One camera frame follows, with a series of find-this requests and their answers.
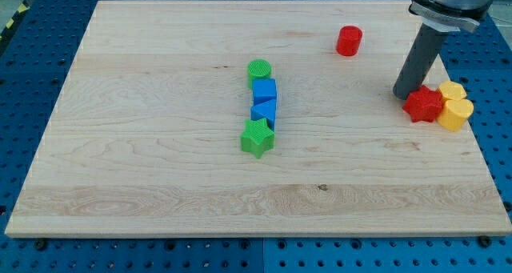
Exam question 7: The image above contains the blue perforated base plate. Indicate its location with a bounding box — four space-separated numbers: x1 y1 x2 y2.
1 0 511 272

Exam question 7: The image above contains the green cylinder block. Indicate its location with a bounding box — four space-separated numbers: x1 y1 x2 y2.
247 59 272 90

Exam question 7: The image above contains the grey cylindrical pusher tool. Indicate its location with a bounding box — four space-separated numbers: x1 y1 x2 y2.
393 24 448 100

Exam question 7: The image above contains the red cylinder block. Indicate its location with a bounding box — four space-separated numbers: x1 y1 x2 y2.
335 26 362 57

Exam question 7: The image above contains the blue triangle block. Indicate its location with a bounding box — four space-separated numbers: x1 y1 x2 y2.
250 99 277 130

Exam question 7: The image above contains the green star block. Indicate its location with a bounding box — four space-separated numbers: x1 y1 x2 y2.
240 118 275 159

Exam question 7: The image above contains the yellow cylinder block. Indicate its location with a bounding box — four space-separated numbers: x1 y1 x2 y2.
436 99 474 131

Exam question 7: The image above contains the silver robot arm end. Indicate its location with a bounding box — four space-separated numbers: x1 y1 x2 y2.
409 0 493 33

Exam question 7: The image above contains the yellow hexagon block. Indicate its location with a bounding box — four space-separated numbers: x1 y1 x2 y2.
437 80 467 104

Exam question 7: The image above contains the red star block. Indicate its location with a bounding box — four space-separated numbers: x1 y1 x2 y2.
402 86 442 122

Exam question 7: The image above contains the light wooden board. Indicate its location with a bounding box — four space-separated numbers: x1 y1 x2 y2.
6 1 511 239

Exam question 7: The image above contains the blue cube block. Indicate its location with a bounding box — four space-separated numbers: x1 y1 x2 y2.
252 78 278 105

